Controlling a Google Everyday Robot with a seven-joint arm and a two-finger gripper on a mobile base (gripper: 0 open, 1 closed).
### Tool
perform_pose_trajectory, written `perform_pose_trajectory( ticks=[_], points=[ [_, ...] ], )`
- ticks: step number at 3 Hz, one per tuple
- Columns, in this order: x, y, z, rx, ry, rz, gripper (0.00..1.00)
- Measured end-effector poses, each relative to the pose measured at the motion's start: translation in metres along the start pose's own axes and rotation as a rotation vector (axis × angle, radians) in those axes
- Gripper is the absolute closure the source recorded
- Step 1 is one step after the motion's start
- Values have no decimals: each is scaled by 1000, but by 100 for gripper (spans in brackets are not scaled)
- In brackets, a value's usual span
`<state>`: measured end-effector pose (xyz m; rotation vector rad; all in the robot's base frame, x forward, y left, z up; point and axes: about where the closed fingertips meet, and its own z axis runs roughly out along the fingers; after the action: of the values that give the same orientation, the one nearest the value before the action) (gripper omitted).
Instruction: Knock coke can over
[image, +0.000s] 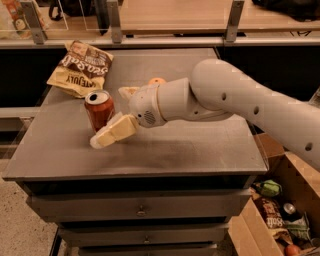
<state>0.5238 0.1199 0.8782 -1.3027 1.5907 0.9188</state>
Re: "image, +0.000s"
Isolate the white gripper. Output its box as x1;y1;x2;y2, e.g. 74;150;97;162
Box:
90;84;166;149

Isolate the red coke can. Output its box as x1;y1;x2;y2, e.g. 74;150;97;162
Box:
84;90;115;132

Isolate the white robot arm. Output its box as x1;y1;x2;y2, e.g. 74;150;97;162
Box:
90;59;320;170

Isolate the dark can in box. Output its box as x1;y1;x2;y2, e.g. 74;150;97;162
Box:
281;203;300;222

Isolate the orange fruit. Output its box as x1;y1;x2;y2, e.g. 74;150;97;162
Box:
148;77;166;85

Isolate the sea salt chip bag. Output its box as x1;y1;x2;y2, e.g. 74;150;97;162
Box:
47;40;114;98

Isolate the grey drawer cabinet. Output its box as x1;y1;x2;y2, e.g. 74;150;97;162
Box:
2;47;270;256

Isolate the top drawer knob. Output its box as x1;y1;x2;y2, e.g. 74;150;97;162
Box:
136;206;146;217

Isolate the drawer knob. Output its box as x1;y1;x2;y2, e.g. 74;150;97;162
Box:
143;235;151;244
136;206;146;217

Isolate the colourful package top left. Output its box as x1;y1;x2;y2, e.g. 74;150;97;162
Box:
0;0;48;40

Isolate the green snack bag in box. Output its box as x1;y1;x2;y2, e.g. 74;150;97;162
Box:
254;180;282;197

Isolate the brown chip bag in box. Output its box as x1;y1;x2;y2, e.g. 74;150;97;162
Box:
252;192;293;245

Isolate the cardboard box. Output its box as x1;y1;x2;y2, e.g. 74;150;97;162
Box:
229;133;320;256

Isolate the black bag top right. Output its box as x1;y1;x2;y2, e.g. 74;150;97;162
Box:
252;0;320;22

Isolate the pale green bag in box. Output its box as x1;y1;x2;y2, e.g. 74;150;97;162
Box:
285;215;311;241

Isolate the red apple in box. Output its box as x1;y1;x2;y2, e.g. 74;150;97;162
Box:
285;244;301;256

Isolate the metal railing post middle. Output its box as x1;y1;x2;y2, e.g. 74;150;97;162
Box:
107;0;123;44

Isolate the metal railing post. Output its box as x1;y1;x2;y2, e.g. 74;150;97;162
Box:
224;0;245;42
20;0;47;45
107;0;123;44

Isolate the metal railing post left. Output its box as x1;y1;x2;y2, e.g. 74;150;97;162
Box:
20;0;47;45

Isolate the metal railing post right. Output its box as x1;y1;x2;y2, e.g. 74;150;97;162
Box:
224;0;245;42

